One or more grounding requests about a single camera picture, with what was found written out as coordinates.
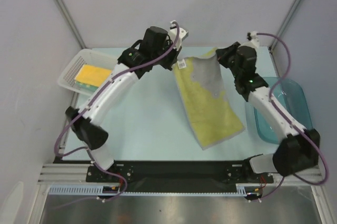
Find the slotted cable duct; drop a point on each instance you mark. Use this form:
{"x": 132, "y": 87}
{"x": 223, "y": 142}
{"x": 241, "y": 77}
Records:
{"x": 110, "y": 190}

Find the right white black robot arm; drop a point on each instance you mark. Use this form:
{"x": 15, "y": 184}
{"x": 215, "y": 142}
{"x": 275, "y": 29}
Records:
{"x": 298, "y": 146}

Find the yellow towel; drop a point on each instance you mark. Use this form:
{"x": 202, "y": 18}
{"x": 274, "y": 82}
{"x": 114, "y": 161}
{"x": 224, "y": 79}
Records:
{"x": 92, "y": 75}

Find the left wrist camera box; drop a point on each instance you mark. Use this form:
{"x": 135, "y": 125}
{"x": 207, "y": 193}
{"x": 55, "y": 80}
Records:
{"x": 177, "y": 34}

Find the white perforated plastic basket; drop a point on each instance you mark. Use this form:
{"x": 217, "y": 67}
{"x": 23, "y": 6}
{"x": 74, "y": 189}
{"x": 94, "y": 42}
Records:
{"x": 85, "y": 56}

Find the aluminium frame rail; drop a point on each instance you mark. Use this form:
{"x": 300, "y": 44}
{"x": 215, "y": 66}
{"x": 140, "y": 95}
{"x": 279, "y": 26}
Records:
{"x": 237, "y": 172}

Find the blue translucent plastic tub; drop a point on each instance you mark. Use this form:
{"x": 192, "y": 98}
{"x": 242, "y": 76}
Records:
{"x": 291, "y": 96}

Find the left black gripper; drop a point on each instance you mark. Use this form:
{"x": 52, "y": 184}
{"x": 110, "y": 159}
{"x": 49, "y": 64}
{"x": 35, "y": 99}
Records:
{"x": 168, "y": 65}

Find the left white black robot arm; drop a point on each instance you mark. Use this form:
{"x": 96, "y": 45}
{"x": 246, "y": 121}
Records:
{"x": 86, "y": 120}

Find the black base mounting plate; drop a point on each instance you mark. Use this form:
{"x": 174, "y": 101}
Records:
{"x": 183, "y": 182}

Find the teal and cream towel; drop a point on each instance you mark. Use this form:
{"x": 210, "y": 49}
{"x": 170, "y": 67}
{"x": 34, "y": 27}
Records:
{"x": 86, "y": 87}

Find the pale green cloth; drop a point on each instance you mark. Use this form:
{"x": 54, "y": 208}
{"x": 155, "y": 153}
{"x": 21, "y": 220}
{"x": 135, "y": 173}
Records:
{"x": 202, "y": 91}

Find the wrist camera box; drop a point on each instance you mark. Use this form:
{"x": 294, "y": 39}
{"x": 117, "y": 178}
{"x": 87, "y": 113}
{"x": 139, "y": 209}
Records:
{"x": 177, "y": 34}
{"x": 253, "y": 40}

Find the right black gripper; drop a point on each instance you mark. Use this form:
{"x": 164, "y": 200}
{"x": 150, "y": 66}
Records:
{"x": 224, "y": 55}

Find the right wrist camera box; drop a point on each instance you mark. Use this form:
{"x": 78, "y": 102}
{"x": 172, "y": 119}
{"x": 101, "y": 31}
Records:
{"x": 253, "y": 40}

